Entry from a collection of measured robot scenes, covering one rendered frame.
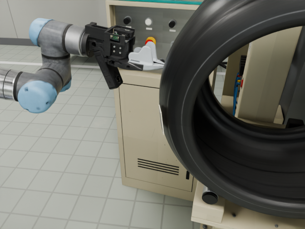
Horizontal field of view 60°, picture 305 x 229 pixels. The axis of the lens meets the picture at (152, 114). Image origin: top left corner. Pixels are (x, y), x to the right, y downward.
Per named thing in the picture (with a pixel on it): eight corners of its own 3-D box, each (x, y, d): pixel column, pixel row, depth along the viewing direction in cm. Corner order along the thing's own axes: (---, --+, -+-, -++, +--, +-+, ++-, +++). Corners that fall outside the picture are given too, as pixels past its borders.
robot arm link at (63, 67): (36, 97, 72) (31, 60, 66) (49, 80, 82) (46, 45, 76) (65, 101, 73) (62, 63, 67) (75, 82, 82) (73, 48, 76)
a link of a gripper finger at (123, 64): (141, 67, 63) (107, 59, 64) (140, 73, 64) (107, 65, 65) (147, 60, 67) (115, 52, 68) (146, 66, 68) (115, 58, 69)
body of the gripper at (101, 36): (127, 37, 61) (79, 27, 63) (125, 71, 66) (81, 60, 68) (138, 28, 67) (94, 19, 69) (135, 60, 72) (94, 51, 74)
